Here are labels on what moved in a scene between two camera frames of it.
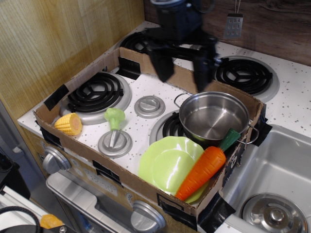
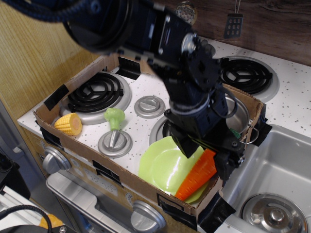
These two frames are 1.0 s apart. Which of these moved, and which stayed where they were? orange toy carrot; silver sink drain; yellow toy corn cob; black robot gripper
Moved: black robot gripper
Stayed: orange toy carrot; yellow toy corn cob; silver sink drain
